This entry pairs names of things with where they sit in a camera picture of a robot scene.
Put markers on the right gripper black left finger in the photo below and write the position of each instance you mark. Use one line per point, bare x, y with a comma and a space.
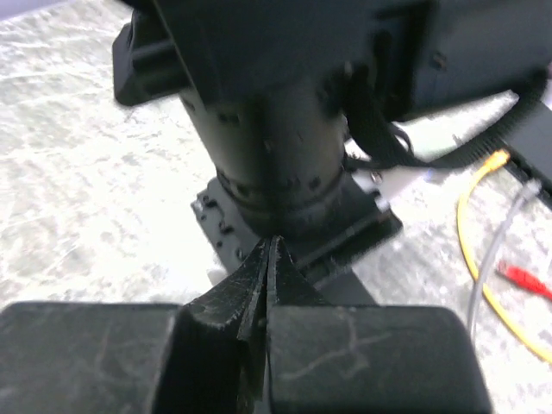
207, 356

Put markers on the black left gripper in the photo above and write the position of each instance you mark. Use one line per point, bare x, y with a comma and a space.
322, 239

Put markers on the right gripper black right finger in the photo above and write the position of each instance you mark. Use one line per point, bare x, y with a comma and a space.
324, 358

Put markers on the black network switch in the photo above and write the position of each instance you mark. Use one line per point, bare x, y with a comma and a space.
529, 145
337, 282

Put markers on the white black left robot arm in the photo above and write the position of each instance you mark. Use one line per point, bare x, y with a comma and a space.
290, 97

